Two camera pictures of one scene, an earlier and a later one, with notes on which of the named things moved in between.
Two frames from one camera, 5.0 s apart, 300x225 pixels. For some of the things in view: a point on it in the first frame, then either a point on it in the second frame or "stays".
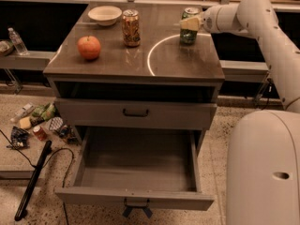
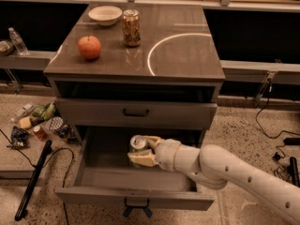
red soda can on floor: x=39 y=133 stays
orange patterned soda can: x=130 y=28 stays
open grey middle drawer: x=147 y=166 stays
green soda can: x=189 y=37 to x=138 y=143
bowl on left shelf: x=7 y=48 stays
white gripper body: x=207 y=20 to x=166 y=154
